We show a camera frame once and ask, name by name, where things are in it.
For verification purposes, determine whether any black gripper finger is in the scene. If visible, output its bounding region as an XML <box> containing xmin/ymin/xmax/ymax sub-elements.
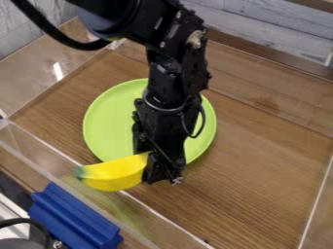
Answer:
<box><xmin>141</xmin><ymin>153</ymin><xmax>181</xmax><ymax>185</ymax></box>

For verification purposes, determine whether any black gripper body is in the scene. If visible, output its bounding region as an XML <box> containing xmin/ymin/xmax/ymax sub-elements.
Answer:
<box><xmin>130</xmin><ymin>93</ymin><xmax>207</xmax><ymax>169</ymax></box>

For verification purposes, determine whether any yellow toy banana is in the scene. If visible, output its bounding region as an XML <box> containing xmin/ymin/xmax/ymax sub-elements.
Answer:
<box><xmin>73</xmin><ymin>153</ymin><xmax>148</xmax><ymax>192</ymax></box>

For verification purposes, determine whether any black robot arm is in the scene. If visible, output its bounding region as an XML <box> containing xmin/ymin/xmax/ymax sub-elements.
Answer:
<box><xmin>68</xmin><ymin>0</ymin><xmax>212</xmax><ymax>184</ymax></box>

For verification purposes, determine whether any green round plate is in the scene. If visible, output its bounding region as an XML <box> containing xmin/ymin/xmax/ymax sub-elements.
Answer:
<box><xmin>81</xmin><ymin>79</ymin><xmax>216</xmax><ymax>163</ymax></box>

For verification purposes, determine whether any blue plastic clamp block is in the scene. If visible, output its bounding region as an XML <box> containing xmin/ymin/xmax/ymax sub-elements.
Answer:
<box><xmin>27</xmin><ymin>183</ymin><xmax>122</xmax><ymax>249</ymax></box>

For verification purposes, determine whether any clear acrylic front wall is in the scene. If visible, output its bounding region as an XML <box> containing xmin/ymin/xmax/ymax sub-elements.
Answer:
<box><xmin>0</xmin><ymin>120</ymin><xmax>213</xmax><ymax>249</ymax></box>

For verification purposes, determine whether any black cable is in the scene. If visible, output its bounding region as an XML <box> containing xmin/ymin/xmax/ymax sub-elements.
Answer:
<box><xmin>10</xmin><ymin>0</ymin><xmax>113</xmax><ymax>52</ymax></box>

